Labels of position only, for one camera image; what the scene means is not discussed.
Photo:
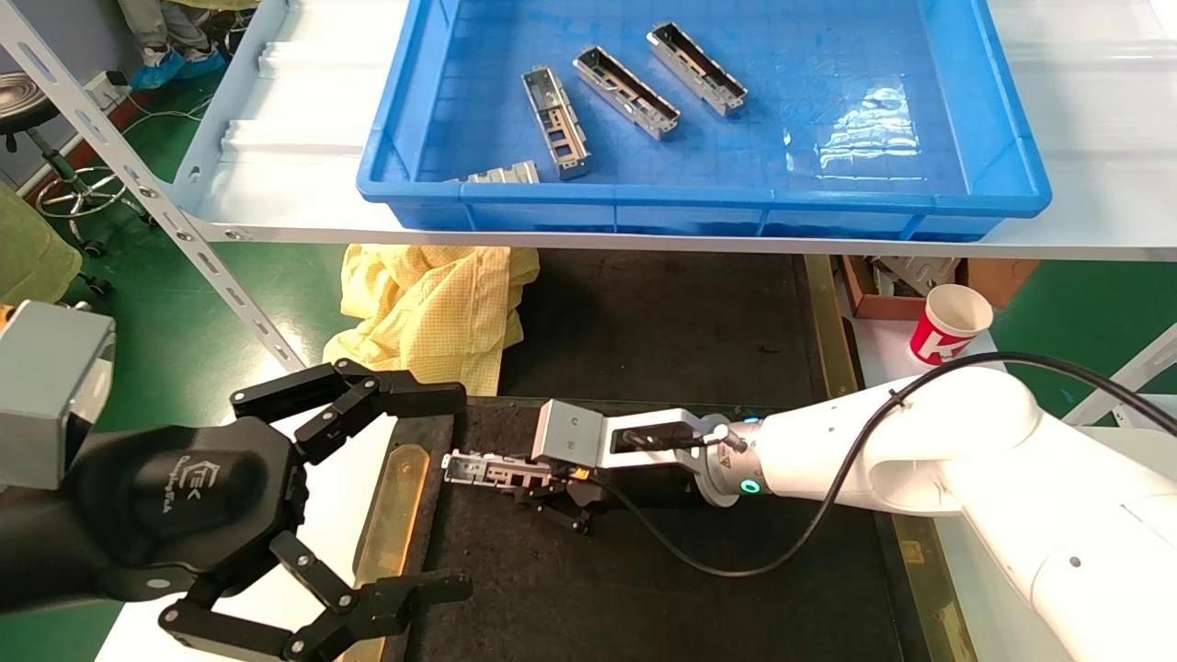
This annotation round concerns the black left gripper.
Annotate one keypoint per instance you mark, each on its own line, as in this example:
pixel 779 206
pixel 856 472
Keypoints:
pixel 165 496

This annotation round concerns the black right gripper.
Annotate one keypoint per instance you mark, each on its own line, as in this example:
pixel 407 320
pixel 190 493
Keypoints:
pixel 653 483

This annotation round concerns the silver metal housing part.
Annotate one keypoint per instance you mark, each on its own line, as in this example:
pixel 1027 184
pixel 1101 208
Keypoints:
pixel 696 69
pixel 501 173
pixel 554 124
pixel 478 467
pixel 625 92

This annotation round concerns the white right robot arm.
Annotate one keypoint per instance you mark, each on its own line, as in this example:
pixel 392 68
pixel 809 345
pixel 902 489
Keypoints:
pixel 919 450

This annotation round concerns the black felt tray brass edges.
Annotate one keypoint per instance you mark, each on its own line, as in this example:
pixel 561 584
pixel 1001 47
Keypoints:
pixel 662 322
pixel 570 607

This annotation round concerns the yellow crumpled cloth garment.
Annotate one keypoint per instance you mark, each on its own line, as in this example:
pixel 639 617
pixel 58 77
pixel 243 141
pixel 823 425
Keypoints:
pixel 423 313

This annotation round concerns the white metal shelf rack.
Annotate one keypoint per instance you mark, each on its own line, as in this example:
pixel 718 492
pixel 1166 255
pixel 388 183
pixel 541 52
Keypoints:
pixel 303 198

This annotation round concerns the red white paper cup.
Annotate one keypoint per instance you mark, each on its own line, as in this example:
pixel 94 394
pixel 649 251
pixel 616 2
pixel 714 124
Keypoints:
pixel 947 331

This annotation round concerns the person in yellow coat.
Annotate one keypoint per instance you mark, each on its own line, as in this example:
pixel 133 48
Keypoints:
pixel 32 253

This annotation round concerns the brown cardboard box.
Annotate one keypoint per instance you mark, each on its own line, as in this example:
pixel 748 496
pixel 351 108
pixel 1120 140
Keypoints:
pixel 993 276

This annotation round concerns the blue plastic bin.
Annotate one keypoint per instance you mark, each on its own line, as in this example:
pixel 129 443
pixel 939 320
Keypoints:
pixel 828 92

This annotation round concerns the person with blue shoe covers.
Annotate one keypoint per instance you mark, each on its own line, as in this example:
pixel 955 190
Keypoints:
pixel 170 66

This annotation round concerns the white power strip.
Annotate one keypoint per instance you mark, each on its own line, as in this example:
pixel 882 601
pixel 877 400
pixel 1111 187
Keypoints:
pixel 101 87

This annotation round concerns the chrome wheeled stool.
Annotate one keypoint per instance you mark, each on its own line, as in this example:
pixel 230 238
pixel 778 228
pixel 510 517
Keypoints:
pixel 23 97

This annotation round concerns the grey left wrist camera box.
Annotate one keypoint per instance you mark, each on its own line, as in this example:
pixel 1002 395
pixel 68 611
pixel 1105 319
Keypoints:
pixel 46 386

